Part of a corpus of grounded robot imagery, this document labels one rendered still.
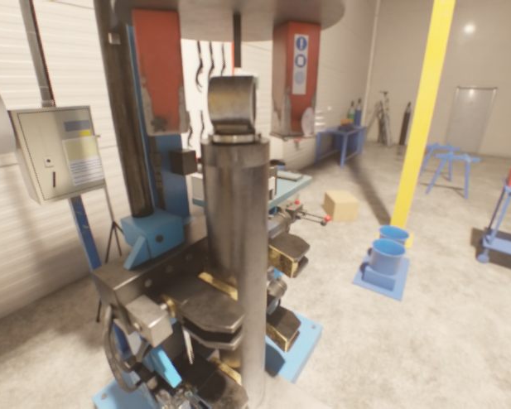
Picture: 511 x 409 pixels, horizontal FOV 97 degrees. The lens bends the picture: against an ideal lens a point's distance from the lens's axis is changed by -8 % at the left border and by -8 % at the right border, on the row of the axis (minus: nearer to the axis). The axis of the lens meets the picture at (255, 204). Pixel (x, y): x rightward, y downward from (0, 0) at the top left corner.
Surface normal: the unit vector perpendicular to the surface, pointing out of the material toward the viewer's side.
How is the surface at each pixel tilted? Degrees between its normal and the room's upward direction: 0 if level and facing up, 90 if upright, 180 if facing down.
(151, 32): 90
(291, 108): 90
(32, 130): 90
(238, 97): 82
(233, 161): 90
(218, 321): 0
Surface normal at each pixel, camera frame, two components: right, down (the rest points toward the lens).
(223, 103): -0.11, 0.35
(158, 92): 0.34, 0.37
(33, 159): 0.82, 0.23
